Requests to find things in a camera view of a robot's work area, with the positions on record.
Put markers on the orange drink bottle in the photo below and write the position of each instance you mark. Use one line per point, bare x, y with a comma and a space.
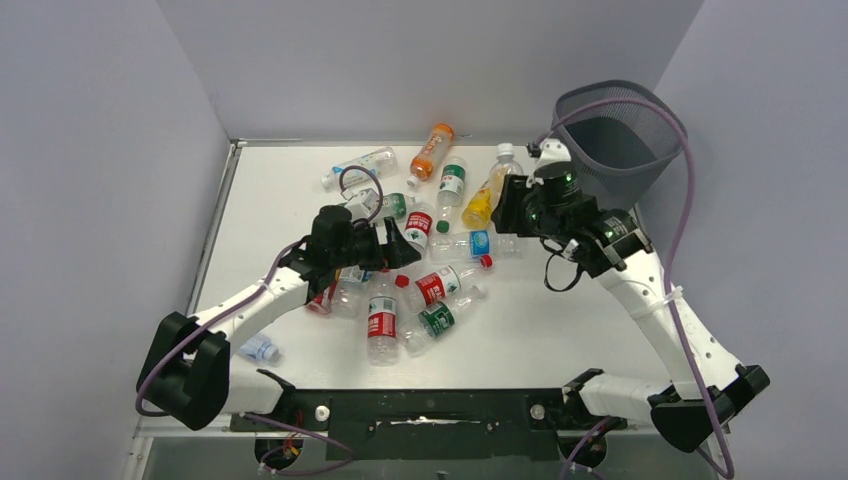
425, 162

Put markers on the red label bottle red cap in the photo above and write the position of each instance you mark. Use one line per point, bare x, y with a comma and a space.
441, 283

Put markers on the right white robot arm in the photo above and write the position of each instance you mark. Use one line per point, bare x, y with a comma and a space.
708, 385

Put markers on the dark green label bottle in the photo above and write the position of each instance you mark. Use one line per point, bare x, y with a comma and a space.
419, 332

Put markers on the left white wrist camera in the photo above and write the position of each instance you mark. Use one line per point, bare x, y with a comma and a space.
364, 205

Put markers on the grey mesh waste bin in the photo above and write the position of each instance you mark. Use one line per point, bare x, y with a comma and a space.
621, 137

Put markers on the clear bottle green label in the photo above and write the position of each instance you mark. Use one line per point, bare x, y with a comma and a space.
450, 192

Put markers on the clear bottle blue white label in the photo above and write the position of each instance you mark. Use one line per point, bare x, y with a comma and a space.
381, 163

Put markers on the light blue water bottle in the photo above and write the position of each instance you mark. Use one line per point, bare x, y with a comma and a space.
261, 350

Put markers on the clear bottle grey label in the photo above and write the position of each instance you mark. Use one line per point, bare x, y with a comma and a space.
350, 291

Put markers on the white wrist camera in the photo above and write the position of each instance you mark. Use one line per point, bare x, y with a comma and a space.
548, 151
364, 205

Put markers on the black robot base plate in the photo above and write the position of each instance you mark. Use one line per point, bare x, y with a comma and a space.
433, 424

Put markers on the green label tea bottle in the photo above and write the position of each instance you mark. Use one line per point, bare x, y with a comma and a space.
396, 206

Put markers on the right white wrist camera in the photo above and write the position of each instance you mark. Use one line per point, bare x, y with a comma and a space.
548, 151

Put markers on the red label water bottle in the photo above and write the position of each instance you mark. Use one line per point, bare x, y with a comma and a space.
418, 226

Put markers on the clear bottle white cap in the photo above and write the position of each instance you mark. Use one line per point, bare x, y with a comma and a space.
504, 166

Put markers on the yellow juice bottle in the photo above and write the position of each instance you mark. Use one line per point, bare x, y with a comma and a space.
477, 214

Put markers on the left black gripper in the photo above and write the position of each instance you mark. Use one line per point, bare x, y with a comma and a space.
395, 254

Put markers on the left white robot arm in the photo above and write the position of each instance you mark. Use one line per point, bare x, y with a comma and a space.
187, 371

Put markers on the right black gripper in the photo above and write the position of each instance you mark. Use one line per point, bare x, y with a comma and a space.
508, 214

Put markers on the red label bottle front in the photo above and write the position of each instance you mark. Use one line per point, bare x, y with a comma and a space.
382, 342

